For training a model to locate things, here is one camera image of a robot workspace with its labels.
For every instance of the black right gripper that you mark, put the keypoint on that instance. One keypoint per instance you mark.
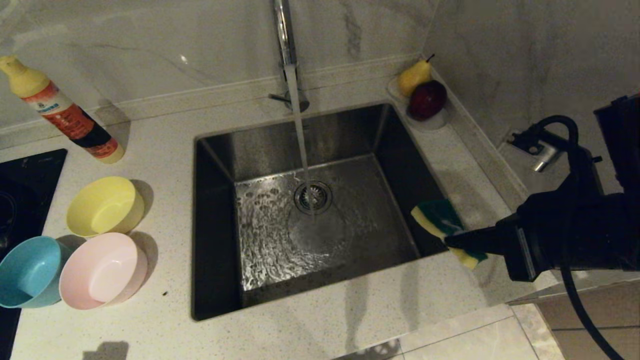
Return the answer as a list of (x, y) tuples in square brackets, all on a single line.
[(560, 235)]

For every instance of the yellow green sponge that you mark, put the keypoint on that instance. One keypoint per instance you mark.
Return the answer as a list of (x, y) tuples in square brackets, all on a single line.
[(435, 215)]

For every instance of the orange yellow detergent bottle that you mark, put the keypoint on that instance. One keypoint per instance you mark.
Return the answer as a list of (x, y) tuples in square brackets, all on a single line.
[(65, 115)]

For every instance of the blue plastic bowl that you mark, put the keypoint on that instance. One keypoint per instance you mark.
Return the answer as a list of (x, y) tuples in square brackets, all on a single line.
[(30, 272)]

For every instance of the stainless steel sink basin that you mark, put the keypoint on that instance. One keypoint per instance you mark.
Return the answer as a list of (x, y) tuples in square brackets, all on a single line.
[(350, 240)]

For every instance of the small white fruit dish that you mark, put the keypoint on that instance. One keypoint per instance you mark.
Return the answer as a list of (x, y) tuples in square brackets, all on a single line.
[(435, 124)]

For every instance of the dark red apple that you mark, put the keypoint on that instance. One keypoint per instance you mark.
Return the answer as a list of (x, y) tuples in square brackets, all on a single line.
[(427, 100)]

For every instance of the light wooden cabinet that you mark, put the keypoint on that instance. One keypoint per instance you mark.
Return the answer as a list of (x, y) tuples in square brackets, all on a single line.
[(600, 340)]

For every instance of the round metal drain strainer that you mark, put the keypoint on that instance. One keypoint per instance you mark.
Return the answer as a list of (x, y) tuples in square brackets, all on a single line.
[(313, 197)]

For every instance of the yellow pear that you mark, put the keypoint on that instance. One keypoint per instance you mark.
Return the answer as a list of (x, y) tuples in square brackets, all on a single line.
[(412, 77)]

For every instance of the chrome faucet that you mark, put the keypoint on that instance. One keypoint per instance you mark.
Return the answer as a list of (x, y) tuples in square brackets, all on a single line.
[(286, 40)]

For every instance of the pink plastic bowl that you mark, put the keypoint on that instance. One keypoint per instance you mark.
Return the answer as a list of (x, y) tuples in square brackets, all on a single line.
[(100, 272)]

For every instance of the yellow plastic bowl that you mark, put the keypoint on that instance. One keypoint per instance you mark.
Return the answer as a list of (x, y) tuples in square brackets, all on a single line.
[(100, 207)]

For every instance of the black glass cooktop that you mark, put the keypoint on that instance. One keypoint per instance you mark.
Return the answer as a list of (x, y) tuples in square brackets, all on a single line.
[(25, 190)]

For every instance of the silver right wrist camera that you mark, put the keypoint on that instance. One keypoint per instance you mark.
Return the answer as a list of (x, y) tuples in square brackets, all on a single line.
[(545, 155)]

